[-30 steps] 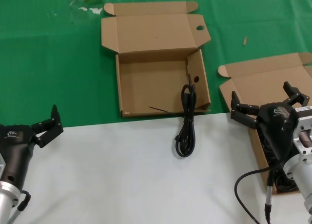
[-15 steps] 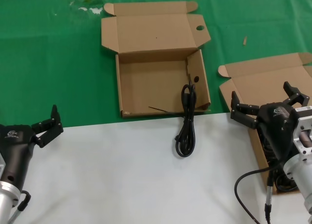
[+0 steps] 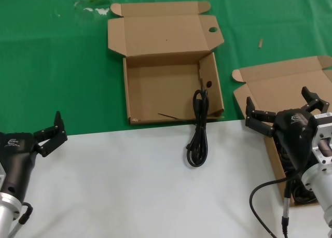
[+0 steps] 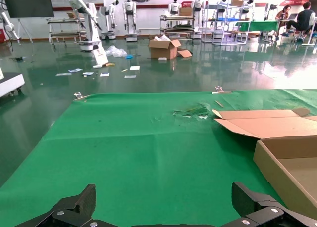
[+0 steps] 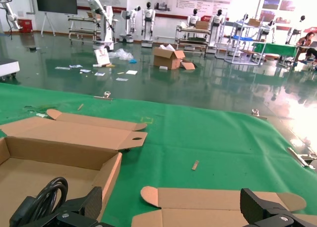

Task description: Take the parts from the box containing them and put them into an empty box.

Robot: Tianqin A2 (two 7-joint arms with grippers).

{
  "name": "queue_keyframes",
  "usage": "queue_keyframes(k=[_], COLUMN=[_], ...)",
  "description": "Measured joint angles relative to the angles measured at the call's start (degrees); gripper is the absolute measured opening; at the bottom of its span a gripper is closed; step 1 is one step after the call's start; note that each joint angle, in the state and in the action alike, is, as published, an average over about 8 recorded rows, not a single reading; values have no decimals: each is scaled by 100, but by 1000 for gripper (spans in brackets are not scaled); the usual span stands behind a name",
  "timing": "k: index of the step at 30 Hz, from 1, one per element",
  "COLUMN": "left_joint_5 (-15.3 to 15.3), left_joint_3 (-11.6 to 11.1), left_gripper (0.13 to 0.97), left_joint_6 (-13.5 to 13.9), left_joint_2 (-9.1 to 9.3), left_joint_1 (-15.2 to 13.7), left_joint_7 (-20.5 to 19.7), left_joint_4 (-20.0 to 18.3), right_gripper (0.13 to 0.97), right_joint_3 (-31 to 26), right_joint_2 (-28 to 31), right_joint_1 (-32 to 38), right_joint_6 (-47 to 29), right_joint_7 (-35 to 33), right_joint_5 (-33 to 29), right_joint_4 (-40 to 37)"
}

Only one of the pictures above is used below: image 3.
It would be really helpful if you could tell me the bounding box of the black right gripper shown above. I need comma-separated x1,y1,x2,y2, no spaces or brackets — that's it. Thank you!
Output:
245,87,330,172

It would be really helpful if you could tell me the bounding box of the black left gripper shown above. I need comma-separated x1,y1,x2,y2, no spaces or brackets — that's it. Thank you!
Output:
0,110,68,200

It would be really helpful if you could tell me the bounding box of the black cable bundle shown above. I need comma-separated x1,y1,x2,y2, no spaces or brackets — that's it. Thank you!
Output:
157,89,210,168

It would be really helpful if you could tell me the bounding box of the open cardboard box with hole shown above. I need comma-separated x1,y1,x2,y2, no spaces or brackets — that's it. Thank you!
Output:
107,1,225,126

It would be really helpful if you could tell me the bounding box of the green table mat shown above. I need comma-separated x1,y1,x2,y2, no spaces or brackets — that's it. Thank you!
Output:
0,0,332,136

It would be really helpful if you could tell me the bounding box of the open cardboard box holding cables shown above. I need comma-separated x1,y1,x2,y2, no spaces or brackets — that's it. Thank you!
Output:
232,55,332,207

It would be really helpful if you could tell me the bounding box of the silver camera mount bracket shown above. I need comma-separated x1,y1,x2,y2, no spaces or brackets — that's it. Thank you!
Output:
310,117,332,171

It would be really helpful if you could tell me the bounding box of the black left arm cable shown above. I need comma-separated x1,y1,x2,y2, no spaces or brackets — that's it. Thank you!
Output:
7,201,34,238

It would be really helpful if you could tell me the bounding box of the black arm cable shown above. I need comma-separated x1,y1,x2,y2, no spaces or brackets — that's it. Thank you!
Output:
7,201,34,238
248,170,301,238

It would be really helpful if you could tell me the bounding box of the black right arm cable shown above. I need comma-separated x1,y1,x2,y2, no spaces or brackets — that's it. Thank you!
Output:
248,170,301,238

